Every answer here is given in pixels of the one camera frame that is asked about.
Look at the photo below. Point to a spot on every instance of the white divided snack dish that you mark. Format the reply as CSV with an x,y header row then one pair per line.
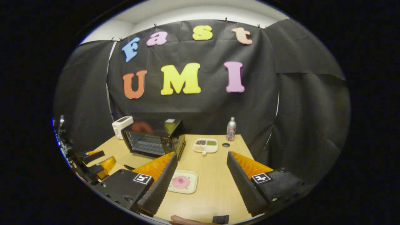
x,y
205,145

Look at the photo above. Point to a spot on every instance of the black backdrop cloth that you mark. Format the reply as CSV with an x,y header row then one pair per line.
x,y
203,106

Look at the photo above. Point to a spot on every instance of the white toaster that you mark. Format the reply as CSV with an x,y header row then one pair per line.
x,y
120,126

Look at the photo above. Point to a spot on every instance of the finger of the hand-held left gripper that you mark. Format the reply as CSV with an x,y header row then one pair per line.
x,y
93,157
104,167

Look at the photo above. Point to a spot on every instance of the black electric oven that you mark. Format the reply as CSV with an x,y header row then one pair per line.
x,y
175,137

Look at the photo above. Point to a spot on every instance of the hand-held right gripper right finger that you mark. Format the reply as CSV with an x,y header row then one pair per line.
x,y
242,184

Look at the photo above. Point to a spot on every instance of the pink round meat slice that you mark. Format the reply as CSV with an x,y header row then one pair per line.
x,y
181,182

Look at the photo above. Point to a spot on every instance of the cream square plate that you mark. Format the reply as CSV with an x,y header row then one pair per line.
x,y
189,178

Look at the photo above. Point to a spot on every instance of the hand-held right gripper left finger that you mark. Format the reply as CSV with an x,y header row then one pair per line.
x,y
161,184

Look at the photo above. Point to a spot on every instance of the silver drink bottle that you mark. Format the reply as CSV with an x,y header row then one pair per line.
x,y
231,131

